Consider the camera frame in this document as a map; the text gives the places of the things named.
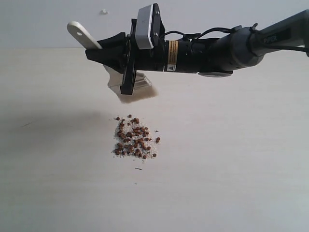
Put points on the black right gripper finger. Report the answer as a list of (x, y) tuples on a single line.
[(114, 53)]

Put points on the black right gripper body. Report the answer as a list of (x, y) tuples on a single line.
[(172, 51)]

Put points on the wooden paint brush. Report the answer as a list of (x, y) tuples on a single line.
[(143, 88)]

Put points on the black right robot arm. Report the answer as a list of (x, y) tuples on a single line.
[(243, 47)]

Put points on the pile of brown pellets and grains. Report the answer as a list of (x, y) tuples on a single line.
[(133, 139)]

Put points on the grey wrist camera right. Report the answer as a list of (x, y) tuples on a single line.
[(149, 27)]

